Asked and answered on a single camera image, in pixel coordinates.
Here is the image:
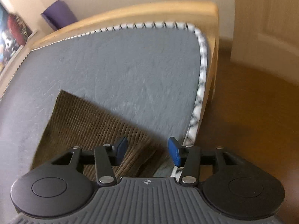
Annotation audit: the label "colourful wall poster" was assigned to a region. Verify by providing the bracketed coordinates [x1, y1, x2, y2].
[0, 3, 38, 80]

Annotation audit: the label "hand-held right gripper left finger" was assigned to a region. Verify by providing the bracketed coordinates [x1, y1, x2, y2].
[50, 136, 128, 187]

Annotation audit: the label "grey quilted mattress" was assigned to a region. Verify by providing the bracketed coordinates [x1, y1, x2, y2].
[0, 23, 208, 215]

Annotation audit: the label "cream panelled door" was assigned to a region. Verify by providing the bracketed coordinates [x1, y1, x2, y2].
[230, 0, 299, 84]

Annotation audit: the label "brown corduroy pants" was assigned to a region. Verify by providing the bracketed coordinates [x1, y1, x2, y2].
[31, 89, 173, 178]

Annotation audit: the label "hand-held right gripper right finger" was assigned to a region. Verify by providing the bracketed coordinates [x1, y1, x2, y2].
[168, 136, 236, 187]

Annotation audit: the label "light wooden bed frame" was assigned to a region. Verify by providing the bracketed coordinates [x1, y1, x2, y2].
[0, 1, 219, 103]

